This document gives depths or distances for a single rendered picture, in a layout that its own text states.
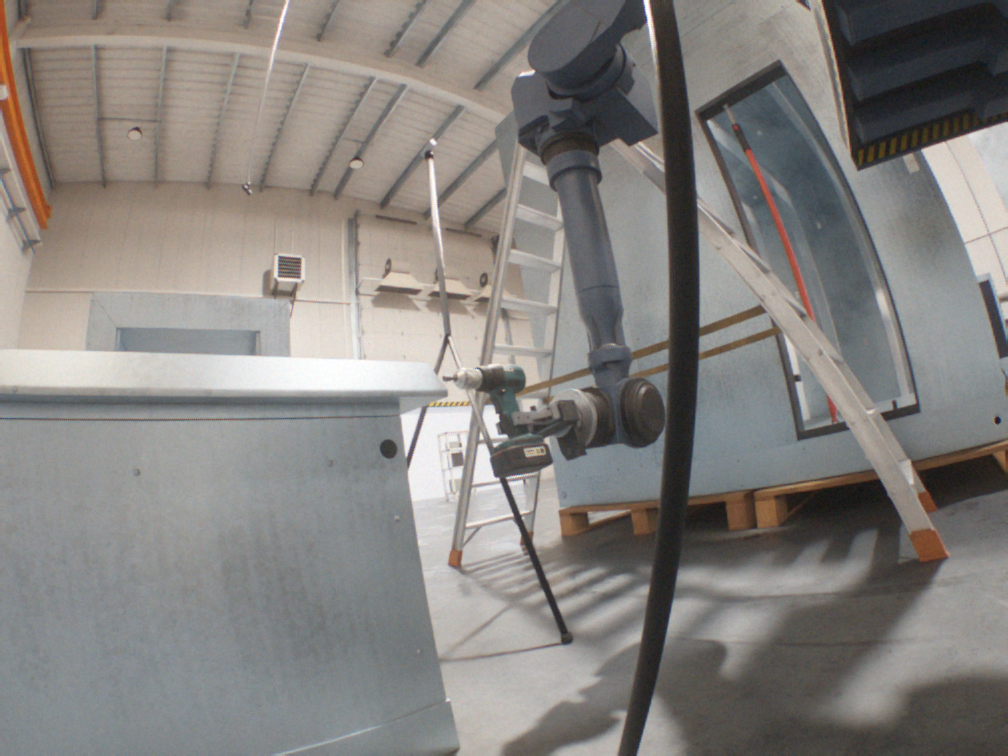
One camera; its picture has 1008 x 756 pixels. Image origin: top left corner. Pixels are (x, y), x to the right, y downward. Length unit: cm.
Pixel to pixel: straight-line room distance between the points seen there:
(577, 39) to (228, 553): 137
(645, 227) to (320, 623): 244
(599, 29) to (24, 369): 138
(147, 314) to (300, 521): 219
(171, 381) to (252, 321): 213
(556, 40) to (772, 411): 172
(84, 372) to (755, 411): 226
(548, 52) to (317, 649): 145
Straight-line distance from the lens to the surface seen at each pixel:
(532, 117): 149
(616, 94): 144
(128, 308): 276
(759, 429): 225
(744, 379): 227
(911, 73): 138
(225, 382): 62
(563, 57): 137
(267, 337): 271
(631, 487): 267
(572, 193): 135
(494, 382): 93
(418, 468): 1169
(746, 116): 468
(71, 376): 63
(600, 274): 124
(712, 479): 239
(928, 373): 209
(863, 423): 140
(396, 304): 1228
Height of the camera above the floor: 47
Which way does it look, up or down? 11 degrees up
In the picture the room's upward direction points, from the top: 9 degrees counter-clockwise
